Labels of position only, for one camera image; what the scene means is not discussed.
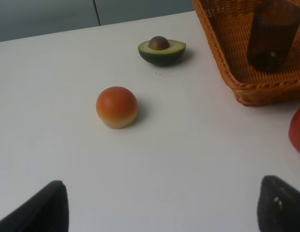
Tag red apple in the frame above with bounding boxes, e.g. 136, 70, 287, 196
288, 108, 300, 153

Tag brown wicker basket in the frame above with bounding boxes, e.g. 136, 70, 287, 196
193, 0, 300, 106

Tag round bread bun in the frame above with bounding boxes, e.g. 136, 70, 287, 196
96, 87, 138, 129

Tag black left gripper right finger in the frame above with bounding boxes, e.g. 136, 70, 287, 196
257, 175, 300, 232

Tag avocado half with pit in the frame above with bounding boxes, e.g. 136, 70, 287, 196
138, 36, 186, 66

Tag transparent dark plastic cup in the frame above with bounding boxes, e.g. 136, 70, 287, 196
247, 0, 300, 73

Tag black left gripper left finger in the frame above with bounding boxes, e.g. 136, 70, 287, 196
0, 180, 69, 232

